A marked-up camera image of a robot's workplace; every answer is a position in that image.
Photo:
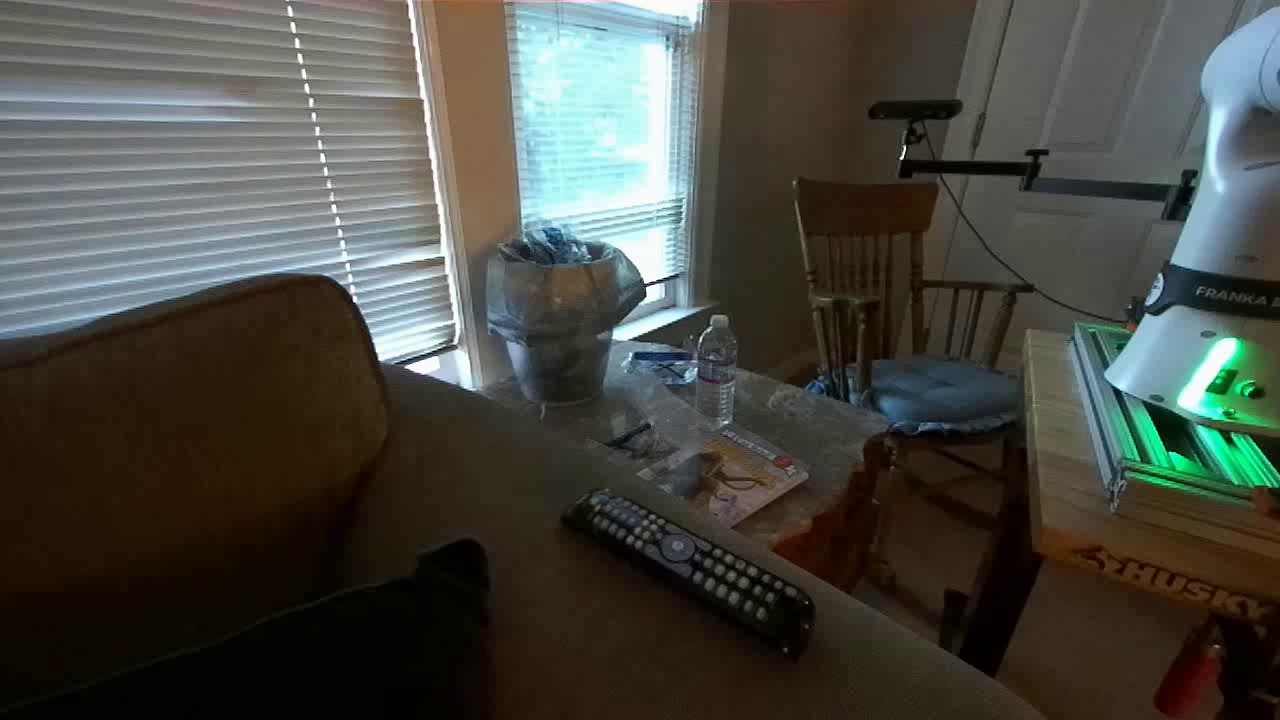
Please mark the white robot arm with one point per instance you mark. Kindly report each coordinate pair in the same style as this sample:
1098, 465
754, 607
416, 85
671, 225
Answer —
1210, 334

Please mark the black pen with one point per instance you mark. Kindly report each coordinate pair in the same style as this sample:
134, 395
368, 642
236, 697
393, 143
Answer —
625, 436

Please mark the clear plastic water bottle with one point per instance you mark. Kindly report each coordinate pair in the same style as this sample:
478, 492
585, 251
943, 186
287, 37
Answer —
716, 369

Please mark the magazine with animal cover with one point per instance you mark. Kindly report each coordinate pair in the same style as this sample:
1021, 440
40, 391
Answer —
731, 472

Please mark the black tv remote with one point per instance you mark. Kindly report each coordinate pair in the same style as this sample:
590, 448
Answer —
724, 580

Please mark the blue seat cushion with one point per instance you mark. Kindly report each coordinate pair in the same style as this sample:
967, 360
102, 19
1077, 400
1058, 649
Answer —
935, 399

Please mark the wooden armchair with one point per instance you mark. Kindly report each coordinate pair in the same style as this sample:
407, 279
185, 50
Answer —
871, 297

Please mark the right window blinds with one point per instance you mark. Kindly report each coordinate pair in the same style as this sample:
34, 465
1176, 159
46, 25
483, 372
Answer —
602, 99

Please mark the window blinds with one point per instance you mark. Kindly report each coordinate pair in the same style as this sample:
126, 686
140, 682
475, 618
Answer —
164, 144
602, 99

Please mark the dark throw pillow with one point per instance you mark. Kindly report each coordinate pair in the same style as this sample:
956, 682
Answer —
398, 649

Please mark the beige sofa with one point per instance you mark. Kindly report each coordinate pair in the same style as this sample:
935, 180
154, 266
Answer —
201, 465

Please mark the husky workbench table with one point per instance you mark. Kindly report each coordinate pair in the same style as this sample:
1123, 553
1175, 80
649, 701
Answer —
1206, 553

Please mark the left window blinds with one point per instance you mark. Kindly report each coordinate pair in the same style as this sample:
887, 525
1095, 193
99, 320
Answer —
164, 144

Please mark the white door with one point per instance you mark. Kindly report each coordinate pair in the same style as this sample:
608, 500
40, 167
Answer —
1110, 89

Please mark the red object at corner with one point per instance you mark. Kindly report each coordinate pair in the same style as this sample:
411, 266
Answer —
1192, 672

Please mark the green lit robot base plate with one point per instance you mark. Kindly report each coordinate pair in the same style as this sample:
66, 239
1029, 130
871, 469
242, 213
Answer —
1155, 448

